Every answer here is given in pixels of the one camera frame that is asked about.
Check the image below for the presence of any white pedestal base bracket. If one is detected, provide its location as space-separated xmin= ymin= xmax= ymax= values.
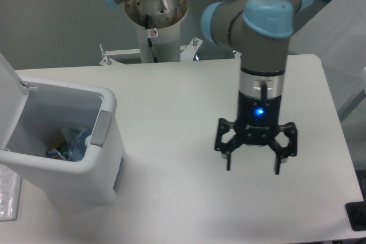
xmin=100 ymin=37 xmax=204 ymax=65

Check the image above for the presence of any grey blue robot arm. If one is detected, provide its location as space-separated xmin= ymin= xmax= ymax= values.
xmin=104 ymin=0 xmax=314 ymax=173

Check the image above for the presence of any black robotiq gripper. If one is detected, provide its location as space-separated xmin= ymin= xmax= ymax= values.
xmin=214 ymin=91 xmax=299 ymax=175

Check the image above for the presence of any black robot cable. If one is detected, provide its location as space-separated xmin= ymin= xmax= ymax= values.
xmin=144 ymin=14 xmax=159 ymax=63

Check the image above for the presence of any white trash can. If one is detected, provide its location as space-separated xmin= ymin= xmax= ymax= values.
xmin=1 ymin=58 xmax=125 ymax=204

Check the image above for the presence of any white plastic wrapper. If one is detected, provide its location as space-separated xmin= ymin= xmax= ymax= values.
xmin=61 ymin=124 xmax=92 ymax=146

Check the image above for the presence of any trash pile inside can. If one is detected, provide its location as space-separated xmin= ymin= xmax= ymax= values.
xmin=46 ymin=141 xmax=69 ymax=161

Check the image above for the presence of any white covered side table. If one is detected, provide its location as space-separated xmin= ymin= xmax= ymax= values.
xmin=289 ymin=0 xmax=365 ymax=121

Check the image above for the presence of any clear plastic water bottle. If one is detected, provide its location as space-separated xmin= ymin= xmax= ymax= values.
xmin=67 ymin=130 xmax=92 ymax=162

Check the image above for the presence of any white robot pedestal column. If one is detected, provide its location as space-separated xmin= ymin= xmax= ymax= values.
xmin=125 ymin=0 xmax=188 ymax=63

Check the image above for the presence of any black device at edge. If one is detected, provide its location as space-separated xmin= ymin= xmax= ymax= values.
xmin=345 ymin=201 xmax=365 ymax=231

